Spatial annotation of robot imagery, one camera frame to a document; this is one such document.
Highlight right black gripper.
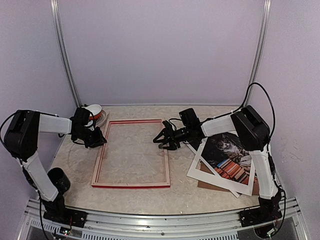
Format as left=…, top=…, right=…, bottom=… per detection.
left=153, top=125, right=191, bottom=150

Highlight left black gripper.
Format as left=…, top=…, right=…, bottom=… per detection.
left=74, top=126, right=107, bottom=148

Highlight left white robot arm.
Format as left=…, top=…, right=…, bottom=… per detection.
left=0, top=107, right=107, bottom=202

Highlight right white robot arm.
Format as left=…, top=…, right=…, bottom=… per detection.
left=153, top=105, right=277, bottom=200

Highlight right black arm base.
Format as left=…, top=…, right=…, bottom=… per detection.
left=239, top=191, right=283, bottom=227

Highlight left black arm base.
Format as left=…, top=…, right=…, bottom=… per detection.
left=41, top=193, right=88, bottom=228

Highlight cat and books photo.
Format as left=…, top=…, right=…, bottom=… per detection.
left=187, top=132, right=252, bottom=184

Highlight grey round plate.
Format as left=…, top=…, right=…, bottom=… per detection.
left=94, top=110, right=110, bottom=127

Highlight orange white bowl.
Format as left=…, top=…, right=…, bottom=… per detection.
left=84, top=104, right=102, bottom=120

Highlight brown cardboard backing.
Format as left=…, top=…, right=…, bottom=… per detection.
left=197, top=163, right=259, bottom=196

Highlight black cylindrical cup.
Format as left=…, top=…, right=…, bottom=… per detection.
left=47, top=167, right=71, bottom=195

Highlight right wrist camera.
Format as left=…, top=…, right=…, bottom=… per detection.
left=162, top=107, right=201, bottom=131

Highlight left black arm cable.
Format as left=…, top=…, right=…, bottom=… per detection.
left=0, top=111, right=20, bottom=160

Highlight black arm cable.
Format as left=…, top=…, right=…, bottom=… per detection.
left=243, top=82, right=277, bottom=143
left=0, top=111, right=20, bottom=160

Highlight aluminium front rail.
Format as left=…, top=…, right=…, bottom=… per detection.
left=16, top=197, right=308, bottom=240

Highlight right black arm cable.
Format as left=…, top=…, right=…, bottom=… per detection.
left=243, top=82, right=277, bottom=143

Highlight left aluminium post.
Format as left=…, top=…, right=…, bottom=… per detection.
left=50, top=0, right=82, bottom=107

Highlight aluminium post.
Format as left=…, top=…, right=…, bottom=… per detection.
left=50, top=0, right=82, bottom=107
left=243, top=0, right=272, bottom=106

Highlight right aluminium post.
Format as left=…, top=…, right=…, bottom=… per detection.
left=243, top=0, right=272, bottom=106

